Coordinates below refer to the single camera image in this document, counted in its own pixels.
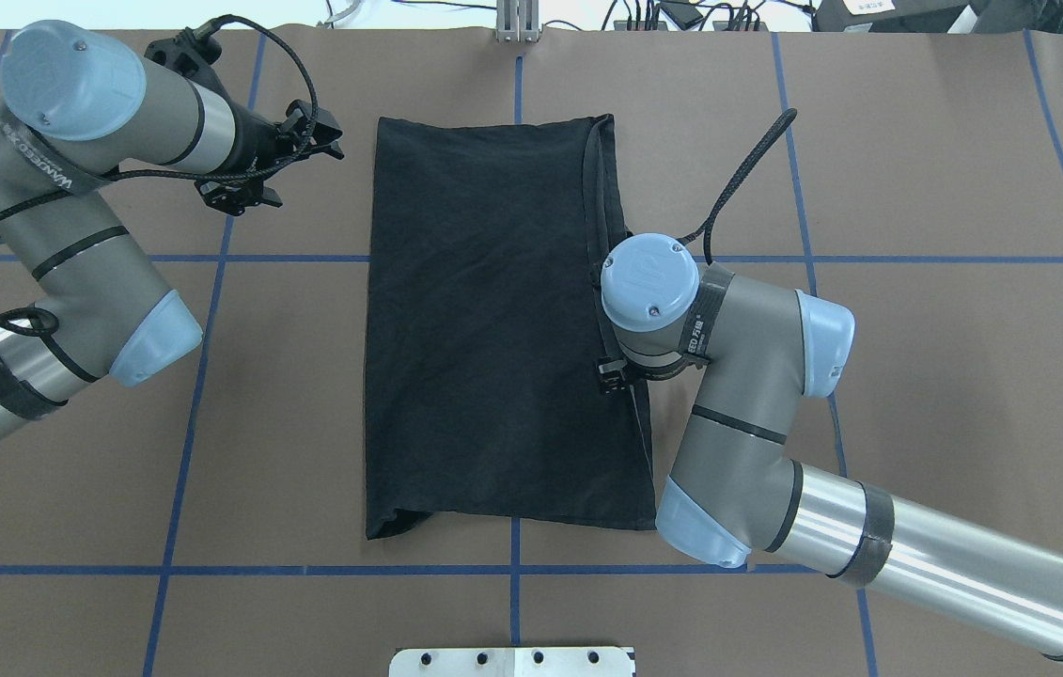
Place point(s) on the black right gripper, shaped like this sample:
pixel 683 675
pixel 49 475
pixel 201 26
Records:
pixel 608 378

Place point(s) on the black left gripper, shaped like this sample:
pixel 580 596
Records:
pixel 254 143

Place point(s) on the brown table mat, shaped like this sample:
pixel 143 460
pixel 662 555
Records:
pixel 211 521

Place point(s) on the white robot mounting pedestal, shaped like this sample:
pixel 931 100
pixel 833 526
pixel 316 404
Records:
pixel 515 661

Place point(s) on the blue tape line crosswise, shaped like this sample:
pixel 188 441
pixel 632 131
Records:
pixel 379 570

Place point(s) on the power strip with cables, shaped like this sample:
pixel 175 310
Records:
pixel 720 16

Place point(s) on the blue tape line lengthwise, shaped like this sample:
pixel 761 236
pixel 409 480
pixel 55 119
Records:
pixel 190 431
pixel 830 329

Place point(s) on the black box with label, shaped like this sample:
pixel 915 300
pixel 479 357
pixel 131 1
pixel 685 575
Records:
pixel 887 16

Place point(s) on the black printed t-shirt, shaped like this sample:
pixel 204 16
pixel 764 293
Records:
pixel 485 331

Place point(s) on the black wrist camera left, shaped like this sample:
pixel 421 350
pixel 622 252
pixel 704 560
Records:
pixel 192 54

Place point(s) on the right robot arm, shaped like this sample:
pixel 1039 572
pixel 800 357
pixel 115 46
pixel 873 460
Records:
pixel 895 427

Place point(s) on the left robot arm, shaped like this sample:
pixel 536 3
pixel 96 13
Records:
pixel 80 111

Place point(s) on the aluminium frame post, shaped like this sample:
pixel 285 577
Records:
pixel 518 21

